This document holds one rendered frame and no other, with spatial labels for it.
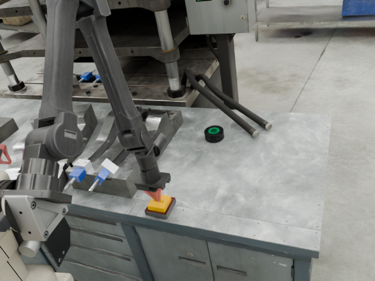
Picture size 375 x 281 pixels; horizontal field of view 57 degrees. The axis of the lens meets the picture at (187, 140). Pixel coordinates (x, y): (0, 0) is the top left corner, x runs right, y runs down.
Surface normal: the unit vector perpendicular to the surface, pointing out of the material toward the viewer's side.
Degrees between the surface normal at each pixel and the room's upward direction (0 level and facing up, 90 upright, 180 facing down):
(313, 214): 0
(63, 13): 76
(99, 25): 85
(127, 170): 0
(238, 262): 90
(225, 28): 90
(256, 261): 90
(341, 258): 0
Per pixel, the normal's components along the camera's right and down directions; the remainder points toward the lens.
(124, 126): -0.44, 0.39
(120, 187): -0.36, 0.58
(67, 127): 0.85, -0.12
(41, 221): 0.97, -0.04
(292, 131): -0.16, -0.81
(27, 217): -0.18, 0.47
